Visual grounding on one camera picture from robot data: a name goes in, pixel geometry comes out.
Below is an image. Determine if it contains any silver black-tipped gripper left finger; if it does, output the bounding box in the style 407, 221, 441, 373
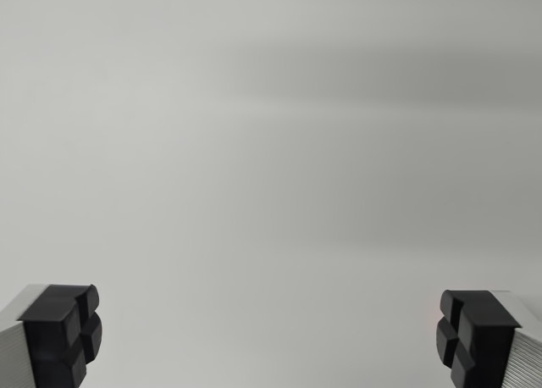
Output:
0, 283, 103, 388

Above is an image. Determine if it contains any silver black-tipped gripper right finger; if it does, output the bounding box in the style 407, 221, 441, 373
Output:
435, 289, 542, 388

